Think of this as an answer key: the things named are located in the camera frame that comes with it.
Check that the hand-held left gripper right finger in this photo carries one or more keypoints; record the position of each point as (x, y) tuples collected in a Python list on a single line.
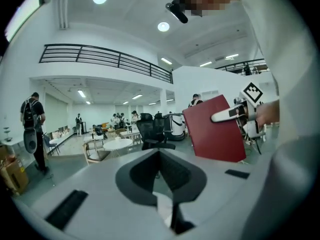
[(220, 196)]

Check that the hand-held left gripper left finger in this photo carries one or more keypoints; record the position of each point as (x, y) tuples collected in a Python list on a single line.
[(100, 184)]

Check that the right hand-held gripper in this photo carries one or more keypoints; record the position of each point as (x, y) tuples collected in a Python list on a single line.
[(251, 94)]

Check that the red book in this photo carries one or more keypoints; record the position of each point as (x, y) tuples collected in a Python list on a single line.
[(212, 139)]

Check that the wooden chair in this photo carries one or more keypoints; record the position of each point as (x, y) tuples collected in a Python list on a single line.
[(98, 155)]

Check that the white round table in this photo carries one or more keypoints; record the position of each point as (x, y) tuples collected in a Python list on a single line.
[(117, 144)]

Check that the black balcony railing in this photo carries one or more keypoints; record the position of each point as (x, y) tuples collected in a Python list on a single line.
[(235, 67), (100, 56)]

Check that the white wheeled robot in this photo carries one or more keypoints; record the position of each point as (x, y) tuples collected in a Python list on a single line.
[(176, 126)]

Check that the white ceiling tube light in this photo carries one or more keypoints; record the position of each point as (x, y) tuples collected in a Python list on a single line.
[(166, 60), (206, 64), (137, 96), (81, 93)]

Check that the wooden table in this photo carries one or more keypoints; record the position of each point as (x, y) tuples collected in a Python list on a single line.
[(130, 134)]

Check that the blue chair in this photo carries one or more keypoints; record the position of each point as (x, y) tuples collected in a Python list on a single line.
[(51, 144)]

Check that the black office chair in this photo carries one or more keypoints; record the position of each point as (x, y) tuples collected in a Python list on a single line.
[(158, 121), (146, 129)]

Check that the person's beige shirt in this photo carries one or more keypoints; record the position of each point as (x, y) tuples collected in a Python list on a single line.
[(287, 84)]

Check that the white roller blind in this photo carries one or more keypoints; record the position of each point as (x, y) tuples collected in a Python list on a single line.
[(56, 114)]

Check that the cardboard box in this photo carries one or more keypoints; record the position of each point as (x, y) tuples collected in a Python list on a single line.
[(15, 176)]

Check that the white side table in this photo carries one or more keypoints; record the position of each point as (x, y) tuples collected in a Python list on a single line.
[(12, 141)]

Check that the black head-worn camera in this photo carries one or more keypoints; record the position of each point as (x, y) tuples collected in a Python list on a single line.
[(178, 11)]

